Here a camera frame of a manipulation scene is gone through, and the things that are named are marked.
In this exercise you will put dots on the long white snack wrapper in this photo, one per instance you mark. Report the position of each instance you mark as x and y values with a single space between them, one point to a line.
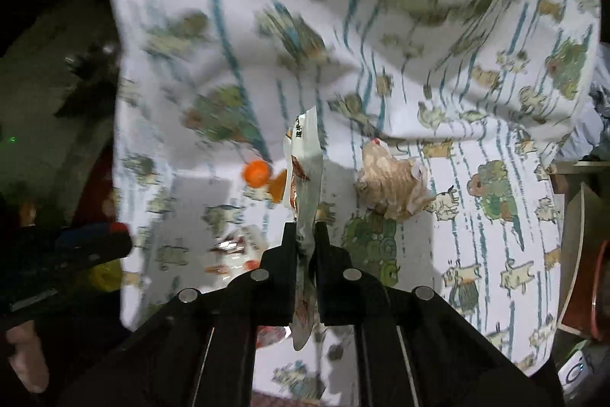
305 178

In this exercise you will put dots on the crumpled brown tissue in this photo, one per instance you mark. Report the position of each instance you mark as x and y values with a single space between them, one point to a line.
395 183

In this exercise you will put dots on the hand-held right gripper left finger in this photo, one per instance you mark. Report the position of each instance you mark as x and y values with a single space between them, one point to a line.
286 254

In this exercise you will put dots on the orange peel piece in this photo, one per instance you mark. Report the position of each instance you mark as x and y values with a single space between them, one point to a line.
279 190

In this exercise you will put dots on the wooden board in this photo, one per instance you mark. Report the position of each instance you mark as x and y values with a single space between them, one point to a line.
581 171

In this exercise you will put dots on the person's left hand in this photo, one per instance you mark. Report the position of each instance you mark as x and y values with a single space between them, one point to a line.
28 364

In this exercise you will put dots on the red rimmed metal pot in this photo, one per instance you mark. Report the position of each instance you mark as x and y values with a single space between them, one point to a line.
584 292

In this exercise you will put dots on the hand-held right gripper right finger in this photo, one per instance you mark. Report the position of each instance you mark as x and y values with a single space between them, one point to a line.
326 273

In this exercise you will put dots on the white plastic bag red print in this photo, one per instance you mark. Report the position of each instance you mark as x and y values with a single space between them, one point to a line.
588 125

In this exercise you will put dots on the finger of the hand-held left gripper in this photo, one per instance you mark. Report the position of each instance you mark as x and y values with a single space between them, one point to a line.
90 245

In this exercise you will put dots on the yellow plastic bag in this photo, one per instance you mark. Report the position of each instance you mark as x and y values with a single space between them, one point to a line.
107 277

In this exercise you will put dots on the orange bottle cap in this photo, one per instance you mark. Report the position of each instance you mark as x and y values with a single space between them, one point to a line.
256 173

